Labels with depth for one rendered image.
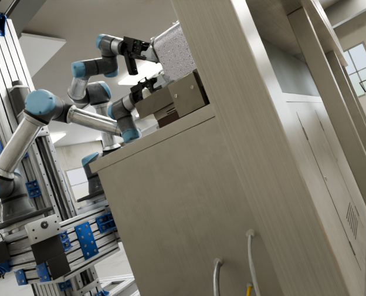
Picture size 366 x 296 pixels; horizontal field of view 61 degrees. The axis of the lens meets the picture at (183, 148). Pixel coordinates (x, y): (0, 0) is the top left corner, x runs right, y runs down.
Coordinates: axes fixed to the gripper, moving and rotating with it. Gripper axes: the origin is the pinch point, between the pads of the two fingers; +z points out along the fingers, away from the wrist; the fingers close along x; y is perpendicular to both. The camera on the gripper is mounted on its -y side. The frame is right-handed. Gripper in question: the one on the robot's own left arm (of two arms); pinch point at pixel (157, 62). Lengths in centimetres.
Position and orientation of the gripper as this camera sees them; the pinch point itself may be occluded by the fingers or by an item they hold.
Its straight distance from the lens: 138.9
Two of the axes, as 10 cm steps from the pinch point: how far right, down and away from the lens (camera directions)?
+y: 2.4, -9.3, -2.8
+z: 8.3, 3.4, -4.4
